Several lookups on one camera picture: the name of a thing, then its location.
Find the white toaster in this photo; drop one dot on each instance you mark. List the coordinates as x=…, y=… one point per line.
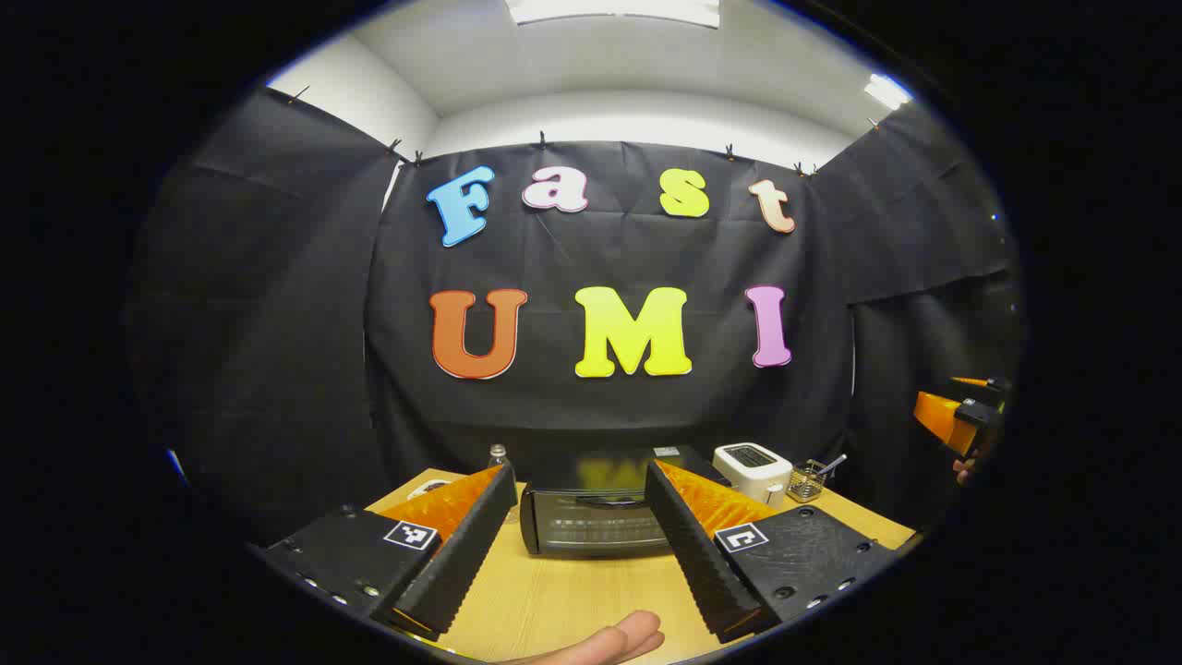
x=753, y=466

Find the small ceiling light panel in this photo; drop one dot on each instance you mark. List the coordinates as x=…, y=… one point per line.
x=886, y=90

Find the row of black cloth clips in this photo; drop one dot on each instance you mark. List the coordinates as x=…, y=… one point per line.
x=542, y=140

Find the white divided seasoning dish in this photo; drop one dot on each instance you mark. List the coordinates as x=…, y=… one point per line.
x=428, y=486

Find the metal spoon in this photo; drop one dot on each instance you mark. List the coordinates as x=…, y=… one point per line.
x=834, y=462

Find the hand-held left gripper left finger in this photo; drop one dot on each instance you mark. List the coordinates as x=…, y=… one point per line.
x=471, y=545

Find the black electric oven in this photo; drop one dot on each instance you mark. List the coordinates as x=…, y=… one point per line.
x=591, y=531

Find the black backdrop cloth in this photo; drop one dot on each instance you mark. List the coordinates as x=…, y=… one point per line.
x=554, y=259

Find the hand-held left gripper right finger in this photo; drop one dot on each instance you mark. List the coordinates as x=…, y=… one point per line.
x=688, y=545

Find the large ceiling light panel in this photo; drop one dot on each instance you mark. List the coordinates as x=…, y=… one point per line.
x=609, y=9

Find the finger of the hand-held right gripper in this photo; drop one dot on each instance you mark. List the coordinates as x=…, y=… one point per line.
x=942, y=420
x=995, y=386

